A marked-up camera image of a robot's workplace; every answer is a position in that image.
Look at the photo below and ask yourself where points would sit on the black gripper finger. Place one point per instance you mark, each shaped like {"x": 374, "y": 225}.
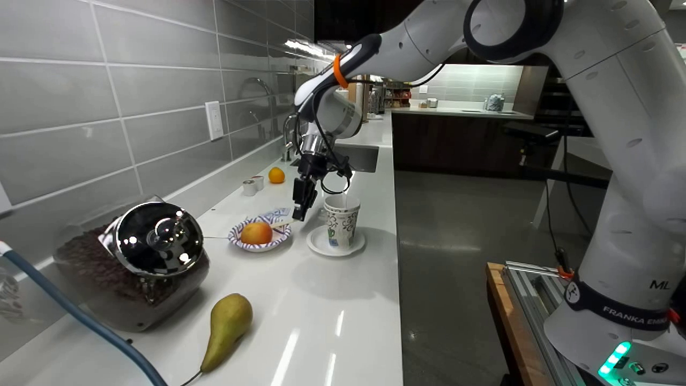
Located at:
{"x": 302, "y": 196}
{"x": 337, "y": 171}

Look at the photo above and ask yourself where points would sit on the printed paper cup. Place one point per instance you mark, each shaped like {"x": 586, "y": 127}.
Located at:
{"x": 343, "y": 220}

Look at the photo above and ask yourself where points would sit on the white round saucer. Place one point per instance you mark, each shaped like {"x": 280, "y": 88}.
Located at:
{"x": 336, "y": 246}

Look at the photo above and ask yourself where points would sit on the patterned paper plate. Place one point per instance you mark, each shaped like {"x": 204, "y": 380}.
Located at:
{"x": 275, "y": 237}

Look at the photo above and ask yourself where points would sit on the kitchen sink basin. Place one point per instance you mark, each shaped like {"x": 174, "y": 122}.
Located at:
{"x": 360, "y": 157}

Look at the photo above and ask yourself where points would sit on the aluminium mounting rail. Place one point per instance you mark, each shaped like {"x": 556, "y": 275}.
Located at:
{"x": 543, "y": 313}

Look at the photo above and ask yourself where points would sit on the dark kitchen island cabinet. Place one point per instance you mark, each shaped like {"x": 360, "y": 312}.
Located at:
{"x": 457, "y": 142}

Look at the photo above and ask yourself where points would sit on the teal mug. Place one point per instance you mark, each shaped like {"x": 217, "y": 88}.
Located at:
{"x": 493, "y": 103}

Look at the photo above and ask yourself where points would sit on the white wall outlet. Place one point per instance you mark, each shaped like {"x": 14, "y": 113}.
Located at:
{"x": 213, "y": 118}

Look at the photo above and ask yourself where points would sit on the wooden table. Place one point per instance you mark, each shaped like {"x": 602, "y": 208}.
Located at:
{"x": 511, "y": 328}

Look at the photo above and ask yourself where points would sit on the small white container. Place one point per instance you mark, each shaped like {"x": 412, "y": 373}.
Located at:
{"x": 258, "y": 181}
{"x": 247, "y": 186}

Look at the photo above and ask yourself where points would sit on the green pear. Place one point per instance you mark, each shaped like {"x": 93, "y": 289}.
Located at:
{"x": 227, "y": 328}

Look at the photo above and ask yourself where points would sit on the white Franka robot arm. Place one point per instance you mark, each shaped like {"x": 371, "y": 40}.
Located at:
{"x": 613, "y": 142}

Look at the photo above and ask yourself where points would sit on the orange fruit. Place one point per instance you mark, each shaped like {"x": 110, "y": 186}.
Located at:
{"x": 255, "y": 232}
{"x": 275, "y": 173}

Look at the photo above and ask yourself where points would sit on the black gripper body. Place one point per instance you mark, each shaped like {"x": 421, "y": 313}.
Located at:
{"x": 314, "y": 155}

